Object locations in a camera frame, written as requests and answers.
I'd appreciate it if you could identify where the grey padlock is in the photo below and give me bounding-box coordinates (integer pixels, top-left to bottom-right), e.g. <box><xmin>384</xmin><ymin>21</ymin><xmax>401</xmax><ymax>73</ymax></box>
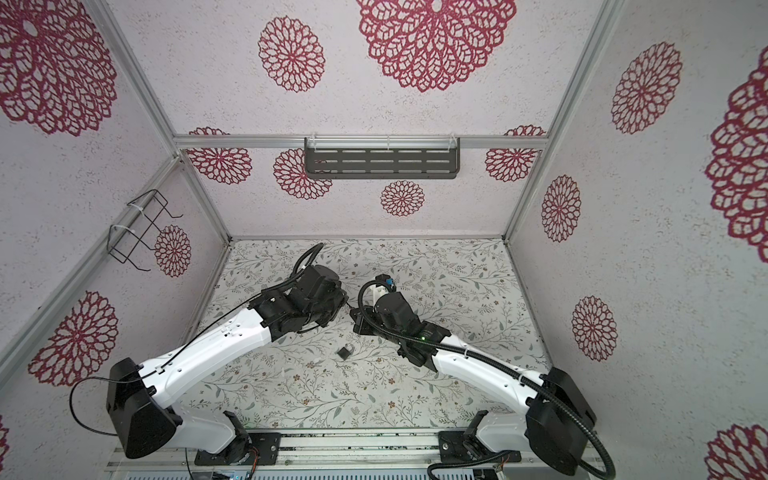
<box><xmin>336</xmin><ymin>345</ymin><xmax>355</xmax><ymax>361</ymax></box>

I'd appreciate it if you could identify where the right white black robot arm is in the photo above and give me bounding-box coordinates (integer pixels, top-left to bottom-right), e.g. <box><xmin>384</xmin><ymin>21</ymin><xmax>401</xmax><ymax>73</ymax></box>
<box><xmin>351</xmin><ymin>281</ymin><xmax>617</xmax><ymax>479</ymax></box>

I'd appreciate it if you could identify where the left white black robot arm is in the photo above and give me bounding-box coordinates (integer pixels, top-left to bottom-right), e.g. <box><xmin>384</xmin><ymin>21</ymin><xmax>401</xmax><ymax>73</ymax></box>
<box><xmin>104</xmin><ymin>266</ymin><xmax>348</xmax><ymax>465</ymax></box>

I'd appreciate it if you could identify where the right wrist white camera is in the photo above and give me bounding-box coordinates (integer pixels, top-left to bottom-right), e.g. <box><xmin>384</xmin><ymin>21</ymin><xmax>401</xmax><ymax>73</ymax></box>
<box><xmin>368</xmin><ymin>274</ymin><xmax>397</xmax><ymax>306</ymax></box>

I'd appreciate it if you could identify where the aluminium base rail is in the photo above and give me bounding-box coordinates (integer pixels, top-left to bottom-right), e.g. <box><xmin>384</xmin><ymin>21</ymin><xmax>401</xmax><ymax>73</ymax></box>
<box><xmin>106</xmin><ymin>427</ymin><xmax>610</xmax><ymax>475</ymax></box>

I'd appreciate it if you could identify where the grey slotted wall shelf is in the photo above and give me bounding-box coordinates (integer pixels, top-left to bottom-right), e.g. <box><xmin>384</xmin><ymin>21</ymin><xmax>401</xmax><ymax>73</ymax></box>
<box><xmin>304</xmin><ymin>137</ymin><xmax>461</xmax><ymax>180</ymax></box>

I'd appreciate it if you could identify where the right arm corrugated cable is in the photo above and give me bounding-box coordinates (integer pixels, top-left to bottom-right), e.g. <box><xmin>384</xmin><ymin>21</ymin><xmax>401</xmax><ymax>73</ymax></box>
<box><xmin>357</xmin><ymin>277</ymin><xmax>617</xmax><ymax>480</ymax></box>

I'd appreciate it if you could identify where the black wire wall rack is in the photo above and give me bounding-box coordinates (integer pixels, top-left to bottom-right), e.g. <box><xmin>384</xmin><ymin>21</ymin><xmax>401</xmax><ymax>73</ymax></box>
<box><xmin>106</xmin><ymin>188</ymin><xmax>183</xmax><ymax>272</ymax></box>

